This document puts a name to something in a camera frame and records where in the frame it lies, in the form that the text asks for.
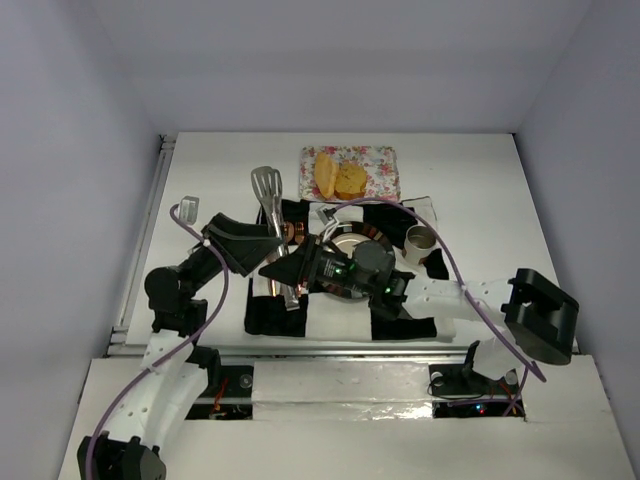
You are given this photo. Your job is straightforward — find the silver metal tongs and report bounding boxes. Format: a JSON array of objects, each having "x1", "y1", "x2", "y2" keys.
[{"x1": 250, "y1": 166, "x2": 300, "y2": 311}]

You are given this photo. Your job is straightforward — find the light yellow bread slice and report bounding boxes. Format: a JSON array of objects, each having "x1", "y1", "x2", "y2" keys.
[{"x1": 314, "y1": 152, "x2": 339, "y2": 199}]

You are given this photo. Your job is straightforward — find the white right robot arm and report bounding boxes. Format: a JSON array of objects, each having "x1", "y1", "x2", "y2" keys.
[{"x1": 258, "y1": 236, "x2": 579, "y2": 380}]

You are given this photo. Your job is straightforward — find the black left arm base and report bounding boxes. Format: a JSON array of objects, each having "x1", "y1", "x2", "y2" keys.
[{"x1": 186, "y1": 360, "x2": 254, "y2": 421}]

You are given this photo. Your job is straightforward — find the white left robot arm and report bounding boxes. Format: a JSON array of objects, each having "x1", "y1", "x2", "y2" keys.
[{"x1": 77, "y1": 213, "x2": 283, "y2": 479}]

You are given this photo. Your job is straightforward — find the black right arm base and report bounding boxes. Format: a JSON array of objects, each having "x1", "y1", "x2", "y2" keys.
[{"x1": 428, "y1": 341, "x2": 491, "y2": 400}]

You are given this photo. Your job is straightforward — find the brown crusted bread slice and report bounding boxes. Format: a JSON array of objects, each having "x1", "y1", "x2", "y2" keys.
[{"x1": 334, "y1": 163, "x2": 367, "y2": 201}]

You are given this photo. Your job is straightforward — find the round plate with patterned rim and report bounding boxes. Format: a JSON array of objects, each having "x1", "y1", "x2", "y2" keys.
[{"x1": 313, "y1": 221, "x2": 395, "y2": 301}]

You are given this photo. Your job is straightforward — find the black white checkered cloth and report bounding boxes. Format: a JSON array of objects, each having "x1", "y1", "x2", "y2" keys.
[{"x1": 244, "y1": 197, "x2": 455, "y2": 342}]

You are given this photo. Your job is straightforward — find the copper fork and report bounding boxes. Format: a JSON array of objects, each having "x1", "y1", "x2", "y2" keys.
[{"x1": 294, "y1": 222, "x2": 305, "y2": 245}]

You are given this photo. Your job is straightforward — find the copper spoon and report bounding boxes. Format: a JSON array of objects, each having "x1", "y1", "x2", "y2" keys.
[{"x1": 283, "y1": 221, "x2": 295, "y2": 243}]

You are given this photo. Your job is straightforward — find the white mug with metal interior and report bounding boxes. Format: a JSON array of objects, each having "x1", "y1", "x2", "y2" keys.
[{"x1": 402, "y1": 225, "x2": 437, "y2": 265}]

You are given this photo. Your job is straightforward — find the floral rectangular tray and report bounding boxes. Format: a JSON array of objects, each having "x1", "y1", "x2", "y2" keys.
[{"x1": 298, "y1": 145, "x2": 401, "y2": 201}]

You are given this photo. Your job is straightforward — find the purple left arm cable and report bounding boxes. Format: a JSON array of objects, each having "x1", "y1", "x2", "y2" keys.
[{"x1": 84, "y1": 203, "x2": 232, "y2": 480}]

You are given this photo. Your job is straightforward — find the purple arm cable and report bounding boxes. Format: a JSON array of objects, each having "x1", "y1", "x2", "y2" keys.
[
  {"x1": 84, "y1": 203, "x2": 232, "y2": 480},
  {"x1": 332, "y1": 197, "x2": 547, "y2": 416}
]

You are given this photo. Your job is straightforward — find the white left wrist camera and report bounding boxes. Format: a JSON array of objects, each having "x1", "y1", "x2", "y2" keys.
[{"x1": 178, "y1": 195, "x2": 200, "y2": 226}]

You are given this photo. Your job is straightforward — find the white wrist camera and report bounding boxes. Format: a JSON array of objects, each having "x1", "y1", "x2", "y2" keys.
[
  {"x1": 315, "y1": 207, "x2": 338, "y2": 227},
  {"x1": 178, "y1": 195, "x2": 200, "y2": 226}
]

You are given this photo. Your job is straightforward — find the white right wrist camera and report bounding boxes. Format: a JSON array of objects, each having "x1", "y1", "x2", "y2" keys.
[{"x1": 315, "y1": 207, "x2": 338, "y2": 227}]

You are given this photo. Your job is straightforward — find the aluminium rail frame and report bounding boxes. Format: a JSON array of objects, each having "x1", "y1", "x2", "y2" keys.
[{"x1": 122, "y1": 132, "x2": 555, "y2": 356}]

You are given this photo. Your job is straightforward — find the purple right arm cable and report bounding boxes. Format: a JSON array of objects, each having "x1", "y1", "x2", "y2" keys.
[{"x1": 332, "y1": 197, "x2": 547, "y2": 416}]

